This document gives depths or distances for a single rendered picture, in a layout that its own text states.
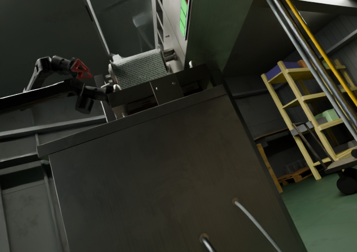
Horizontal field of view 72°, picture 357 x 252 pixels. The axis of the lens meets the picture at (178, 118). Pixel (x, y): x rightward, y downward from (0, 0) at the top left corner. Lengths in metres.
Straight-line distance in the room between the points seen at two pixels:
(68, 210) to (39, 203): 3.57
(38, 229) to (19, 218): 0.31
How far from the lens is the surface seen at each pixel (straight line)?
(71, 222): 0.84
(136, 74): 1.20
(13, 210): 4.43
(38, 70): 1.47
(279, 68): 4.92
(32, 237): 4.37
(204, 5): 0.92
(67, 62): 1.38
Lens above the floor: 0.60
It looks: 16 degrees up
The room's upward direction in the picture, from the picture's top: 22 degrees counter-clockwise
